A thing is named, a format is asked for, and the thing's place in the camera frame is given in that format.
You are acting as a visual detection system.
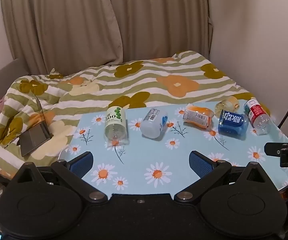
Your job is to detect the striped floral blanket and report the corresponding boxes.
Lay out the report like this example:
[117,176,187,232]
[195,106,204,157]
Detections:
[0,50,272,184]

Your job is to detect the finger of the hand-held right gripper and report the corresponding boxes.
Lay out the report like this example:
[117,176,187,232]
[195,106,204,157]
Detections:
[264,142,288,156]

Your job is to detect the yellow clear bottle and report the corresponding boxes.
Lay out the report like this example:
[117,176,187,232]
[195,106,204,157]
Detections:
[214,96,240,117]

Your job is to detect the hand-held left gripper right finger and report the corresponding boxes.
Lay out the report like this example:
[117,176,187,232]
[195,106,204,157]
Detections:
[174,151,278,205]

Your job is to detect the grey laptop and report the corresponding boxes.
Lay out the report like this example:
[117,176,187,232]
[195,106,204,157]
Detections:
[18,95,53,157]

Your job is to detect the green label clear bottle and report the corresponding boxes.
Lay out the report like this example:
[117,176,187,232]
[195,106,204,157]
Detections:
[104,106,129,146]

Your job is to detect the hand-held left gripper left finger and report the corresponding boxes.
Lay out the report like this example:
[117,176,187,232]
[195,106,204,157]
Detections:
[7,151,107,205]

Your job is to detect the beige curtain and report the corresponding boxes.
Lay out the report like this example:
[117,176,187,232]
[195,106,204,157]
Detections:
[105,0,214,63]
[0,0,124,75]

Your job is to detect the light blue daisy tablecloth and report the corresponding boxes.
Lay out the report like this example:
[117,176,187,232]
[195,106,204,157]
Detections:
[58,101,288,193]

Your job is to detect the orange label bottle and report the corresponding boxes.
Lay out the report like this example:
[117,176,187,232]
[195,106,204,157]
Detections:
[183,104,214,130]

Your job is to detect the white bottle blue label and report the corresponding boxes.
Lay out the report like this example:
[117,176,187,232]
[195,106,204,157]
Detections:
[140,108,169,139]

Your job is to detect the red label clear bottle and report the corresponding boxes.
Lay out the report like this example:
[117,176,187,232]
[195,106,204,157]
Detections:
[243,99,271,135]

